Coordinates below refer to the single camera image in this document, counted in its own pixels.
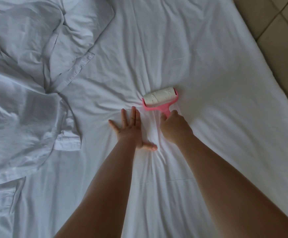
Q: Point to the person's left hand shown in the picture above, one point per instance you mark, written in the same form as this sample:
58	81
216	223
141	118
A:
131	133

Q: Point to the person's right hand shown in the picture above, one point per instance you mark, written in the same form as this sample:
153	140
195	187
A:
176	129

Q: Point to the pink lint roller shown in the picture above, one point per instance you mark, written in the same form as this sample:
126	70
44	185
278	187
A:
159	95

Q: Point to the white bed sheet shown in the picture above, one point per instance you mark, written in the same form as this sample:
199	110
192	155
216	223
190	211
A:
208	71

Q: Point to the person's right forearm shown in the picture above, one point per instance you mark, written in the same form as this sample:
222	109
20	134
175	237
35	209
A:
233	190

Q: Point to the person's left forearm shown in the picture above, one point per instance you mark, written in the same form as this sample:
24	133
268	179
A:
104	200

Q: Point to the white duvet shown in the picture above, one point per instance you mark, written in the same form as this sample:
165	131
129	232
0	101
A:
20	111

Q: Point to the beige padded headboard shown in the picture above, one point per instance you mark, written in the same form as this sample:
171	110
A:
282	32

